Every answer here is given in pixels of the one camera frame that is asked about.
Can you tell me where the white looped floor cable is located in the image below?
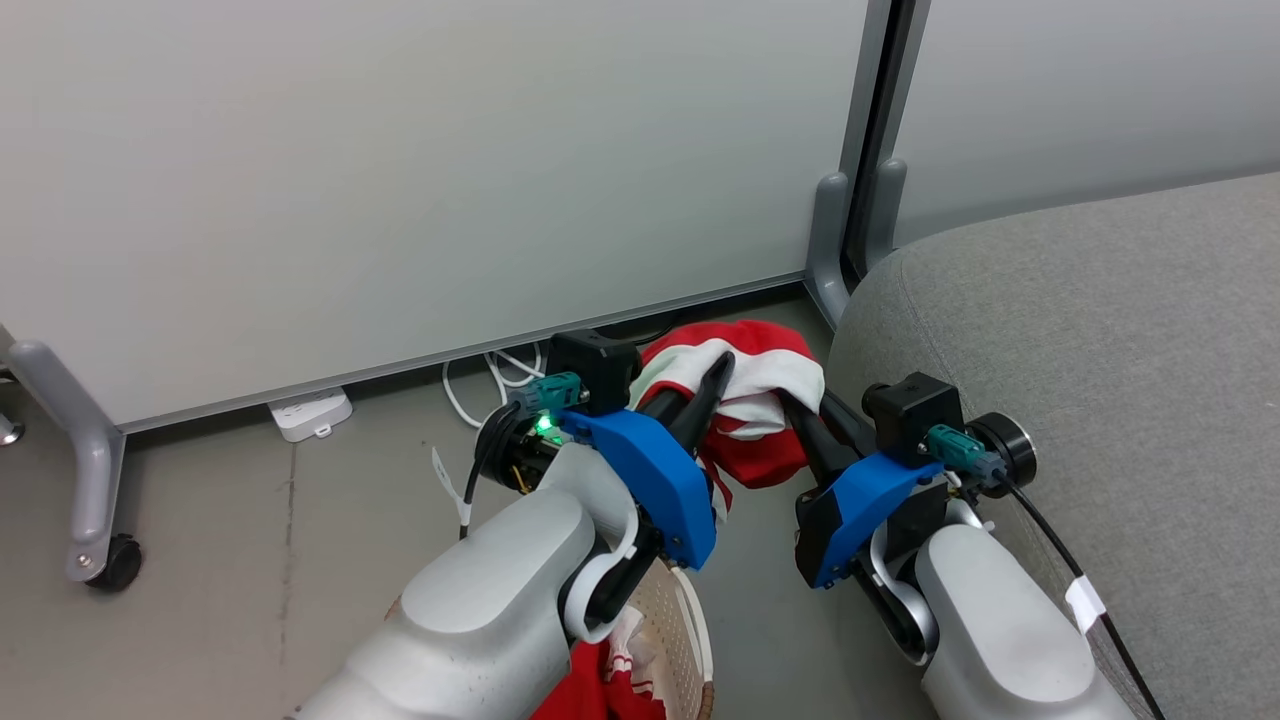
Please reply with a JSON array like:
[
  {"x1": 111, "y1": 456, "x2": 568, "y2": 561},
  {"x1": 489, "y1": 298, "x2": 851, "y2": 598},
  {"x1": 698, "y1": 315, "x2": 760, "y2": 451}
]
[{"x1": 442, "y1": 343, "x2": 547, "y2": 430}]

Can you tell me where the teal camera connector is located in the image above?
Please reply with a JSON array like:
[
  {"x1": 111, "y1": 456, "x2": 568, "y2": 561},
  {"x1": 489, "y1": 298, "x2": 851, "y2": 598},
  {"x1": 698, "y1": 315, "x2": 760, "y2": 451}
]
[
  {"x1": 518, "y1": 372, "x2": 585, "y2": 414},
  {"x1": 925, "y1": 424, "x2": 1003, "y2": 478}
]

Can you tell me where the large white partition panel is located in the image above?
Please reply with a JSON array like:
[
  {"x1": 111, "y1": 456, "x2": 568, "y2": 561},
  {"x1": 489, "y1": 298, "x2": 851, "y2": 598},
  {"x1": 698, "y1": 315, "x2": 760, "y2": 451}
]
[{"x1": 0, "y1": 0, "x2": 897, "y2": 436}]

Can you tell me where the teal right camera connector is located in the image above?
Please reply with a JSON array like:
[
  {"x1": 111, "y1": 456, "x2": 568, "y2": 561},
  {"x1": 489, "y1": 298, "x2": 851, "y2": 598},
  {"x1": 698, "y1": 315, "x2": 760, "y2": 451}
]
[{"x1": 925, "y1": 424, "x2": 1003, "y2": 478}]

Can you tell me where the grey fabric sofa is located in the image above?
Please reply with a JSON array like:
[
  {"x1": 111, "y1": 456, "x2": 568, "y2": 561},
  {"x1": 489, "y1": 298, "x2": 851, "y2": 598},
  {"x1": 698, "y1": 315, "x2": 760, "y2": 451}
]
[{"x1": 825, "y1": 172, "x2": 1280, "y2": 720}]

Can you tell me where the grey metal partition leg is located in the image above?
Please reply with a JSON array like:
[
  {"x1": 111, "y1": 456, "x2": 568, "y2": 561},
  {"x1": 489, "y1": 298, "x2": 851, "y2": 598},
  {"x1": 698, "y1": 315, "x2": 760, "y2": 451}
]
[{"x1": 0, "y1": 365, "x2": 24, "y2": 447}]

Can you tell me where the grey partition foot with caster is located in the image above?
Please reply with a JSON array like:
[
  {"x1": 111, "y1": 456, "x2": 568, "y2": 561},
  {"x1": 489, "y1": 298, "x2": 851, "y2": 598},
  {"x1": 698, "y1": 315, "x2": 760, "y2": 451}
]
[{"x1": 8, "y1": 340, "x2": 127, "y2": 585}]

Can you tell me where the black floor cable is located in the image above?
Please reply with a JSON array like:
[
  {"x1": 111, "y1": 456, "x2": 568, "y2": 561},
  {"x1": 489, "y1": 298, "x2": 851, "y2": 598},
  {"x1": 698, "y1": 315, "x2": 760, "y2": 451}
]
[{"x1": 600, "y1": 318, "x2": 683, "y2": 347}]

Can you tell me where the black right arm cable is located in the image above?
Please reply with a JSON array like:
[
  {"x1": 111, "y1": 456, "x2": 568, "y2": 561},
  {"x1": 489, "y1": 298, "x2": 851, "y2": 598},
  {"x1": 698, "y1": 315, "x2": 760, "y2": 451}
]
[{"x1": 985, "y1": 468, "x2": 1167, "y2": 720}]

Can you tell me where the narrow white partition panel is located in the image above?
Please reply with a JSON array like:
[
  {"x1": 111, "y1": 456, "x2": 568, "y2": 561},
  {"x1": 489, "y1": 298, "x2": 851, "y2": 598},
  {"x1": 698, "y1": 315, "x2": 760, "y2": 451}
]
[{"x1": 880, "y1": 0, "x2": 1280, "y2": 251}]

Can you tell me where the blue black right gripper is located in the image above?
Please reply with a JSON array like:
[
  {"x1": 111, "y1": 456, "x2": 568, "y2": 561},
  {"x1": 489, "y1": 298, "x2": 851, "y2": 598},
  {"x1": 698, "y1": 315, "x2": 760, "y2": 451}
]
[{"x1": 782, "y1": 392, "x2": 951, "y2": 591}]

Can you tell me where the black caster wheel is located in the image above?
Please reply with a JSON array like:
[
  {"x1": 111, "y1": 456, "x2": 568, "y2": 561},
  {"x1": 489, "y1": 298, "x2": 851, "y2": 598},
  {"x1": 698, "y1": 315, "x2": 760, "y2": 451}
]
[{"x1": 85, "y1": 535, "x2": 144, "y2": 593}]

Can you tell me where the red and white garment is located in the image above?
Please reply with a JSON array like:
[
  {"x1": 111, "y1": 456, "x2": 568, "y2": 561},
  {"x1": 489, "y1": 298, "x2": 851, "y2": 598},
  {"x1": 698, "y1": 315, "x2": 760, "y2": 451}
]
[{"x1": 530, "y1": 320, "x2": 827, "y2": 720}]

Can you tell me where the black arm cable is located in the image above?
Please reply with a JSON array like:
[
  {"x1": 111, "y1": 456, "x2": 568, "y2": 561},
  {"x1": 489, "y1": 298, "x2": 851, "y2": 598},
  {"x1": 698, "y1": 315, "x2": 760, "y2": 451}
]
[
  {"x1": 985, "y1": 468, "x2": 1167, "y2": 720},
  {"x1": 432, "y1": 400, "x2": 523, "y2": 542}
]

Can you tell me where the cream perforated laundry basket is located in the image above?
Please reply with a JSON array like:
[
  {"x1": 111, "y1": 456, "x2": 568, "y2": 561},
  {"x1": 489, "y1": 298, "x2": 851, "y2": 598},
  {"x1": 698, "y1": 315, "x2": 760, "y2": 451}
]
[{"x1": 385, "y1": 565, "x2": 717, "y2": 720}]

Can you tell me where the teal left camera connector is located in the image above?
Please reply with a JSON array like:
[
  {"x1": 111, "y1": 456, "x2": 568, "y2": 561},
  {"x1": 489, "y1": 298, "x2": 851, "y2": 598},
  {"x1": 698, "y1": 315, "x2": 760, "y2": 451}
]
[{"x1": 518, "y1": 372, "x2": 585, "y2": 414}]

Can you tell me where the short grey partition foot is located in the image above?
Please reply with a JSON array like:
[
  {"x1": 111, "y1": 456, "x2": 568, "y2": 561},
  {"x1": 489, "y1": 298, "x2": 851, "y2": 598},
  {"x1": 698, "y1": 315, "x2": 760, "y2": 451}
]
[
  {"x1": 865, "y1": 158, "x2": 909, "y2": 277},
  {"x1": 804, "y1": 172, "x2": 852, "y2": 331}
]

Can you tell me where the white power strip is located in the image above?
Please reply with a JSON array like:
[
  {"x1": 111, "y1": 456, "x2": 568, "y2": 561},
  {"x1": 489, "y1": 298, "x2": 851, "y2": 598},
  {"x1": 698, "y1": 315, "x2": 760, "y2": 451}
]
[{"x1": 267, "y1": 388, "x2": 354, "y2": 444}]

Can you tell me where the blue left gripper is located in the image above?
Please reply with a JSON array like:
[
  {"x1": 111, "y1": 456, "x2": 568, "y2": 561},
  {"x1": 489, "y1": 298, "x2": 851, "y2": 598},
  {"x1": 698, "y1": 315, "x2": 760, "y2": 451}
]
[{"x1": 480, "y1": 352, "x2": 736, "y2": 572}]

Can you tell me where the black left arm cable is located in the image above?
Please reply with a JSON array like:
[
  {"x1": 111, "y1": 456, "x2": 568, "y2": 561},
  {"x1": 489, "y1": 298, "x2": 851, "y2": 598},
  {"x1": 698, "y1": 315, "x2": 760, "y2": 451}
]
[{"x1": 432, "y1": 400, "x2": 523, "y2": 542}]

